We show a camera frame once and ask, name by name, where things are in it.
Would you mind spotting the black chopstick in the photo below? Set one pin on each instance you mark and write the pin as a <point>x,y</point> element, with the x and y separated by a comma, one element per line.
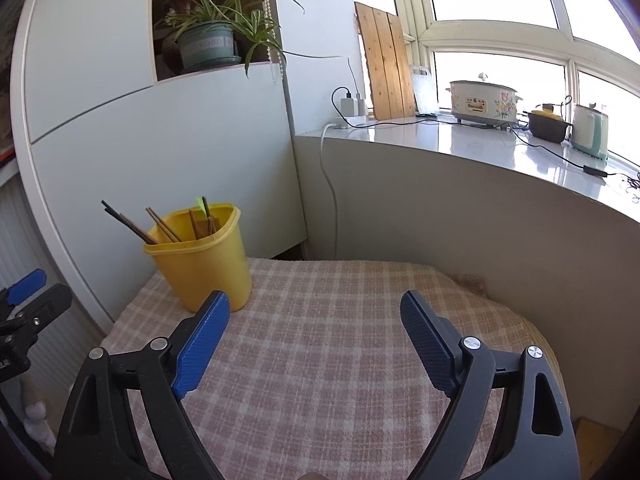
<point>125,222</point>

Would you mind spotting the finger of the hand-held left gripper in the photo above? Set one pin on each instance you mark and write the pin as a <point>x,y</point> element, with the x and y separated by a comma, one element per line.
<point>47,305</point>
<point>27,286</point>

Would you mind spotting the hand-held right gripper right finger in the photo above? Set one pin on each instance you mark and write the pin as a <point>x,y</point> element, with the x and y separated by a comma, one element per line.
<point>430,345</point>

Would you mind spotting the yellow plastic container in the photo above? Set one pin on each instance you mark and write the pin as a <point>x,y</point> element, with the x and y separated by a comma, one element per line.
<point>205,270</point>

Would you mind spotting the brown fuzzy cloth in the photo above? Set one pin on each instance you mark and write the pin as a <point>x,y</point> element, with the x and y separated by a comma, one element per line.
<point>470,284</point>

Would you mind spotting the white windowsill counter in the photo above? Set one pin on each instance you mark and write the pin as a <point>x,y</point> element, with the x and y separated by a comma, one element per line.
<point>450,140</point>

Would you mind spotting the person's left hand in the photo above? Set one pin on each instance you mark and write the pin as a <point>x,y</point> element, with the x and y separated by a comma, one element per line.
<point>40,420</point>

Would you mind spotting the white window frame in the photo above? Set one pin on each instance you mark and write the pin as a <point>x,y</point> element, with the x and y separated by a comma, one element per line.
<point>565,40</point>

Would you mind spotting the spider plant in green pot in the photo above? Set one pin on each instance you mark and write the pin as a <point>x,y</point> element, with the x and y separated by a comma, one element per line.
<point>207,47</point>

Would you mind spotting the brown pot with yellow lid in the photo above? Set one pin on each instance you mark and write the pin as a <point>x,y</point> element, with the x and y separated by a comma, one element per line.
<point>547,127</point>

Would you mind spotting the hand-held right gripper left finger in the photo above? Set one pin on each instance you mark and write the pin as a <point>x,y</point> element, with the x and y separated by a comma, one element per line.
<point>202,350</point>

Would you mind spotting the wooden board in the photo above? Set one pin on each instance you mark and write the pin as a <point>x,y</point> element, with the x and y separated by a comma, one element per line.
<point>385,60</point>

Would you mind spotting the floral white slow cooker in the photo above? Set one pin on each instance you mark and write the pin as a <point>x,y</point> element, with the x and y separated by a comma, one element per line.
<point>482,102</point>

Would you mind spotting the brown red-tipped chopstick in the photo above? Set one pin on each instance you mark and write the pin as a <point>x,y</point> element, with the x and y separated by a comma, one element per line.
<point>137,230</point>
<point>195,225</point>
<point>159,225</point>
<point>208,217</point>
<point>169,227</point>

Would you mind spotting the white refrigerator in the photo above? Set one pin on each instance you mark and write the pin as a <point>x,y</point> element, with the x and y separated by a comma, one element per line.
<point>150,150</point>

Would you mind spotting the pink checked cloth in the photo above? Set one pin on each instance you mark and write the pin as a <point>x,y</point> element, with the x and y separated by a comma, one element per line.
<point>325,350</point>

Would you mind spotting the white cutting board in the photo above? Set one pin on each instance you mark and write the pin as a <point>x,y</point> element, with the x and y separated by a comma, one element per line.
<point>425,92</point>

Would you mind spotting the white power strip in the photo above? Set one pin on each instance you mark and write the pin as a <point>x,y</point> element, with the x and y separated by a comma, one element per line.
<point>347,122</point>

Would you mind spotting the dark red jar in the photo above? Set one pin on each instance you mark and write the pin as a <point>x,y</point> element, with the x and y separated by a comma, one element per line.
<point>180,7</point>

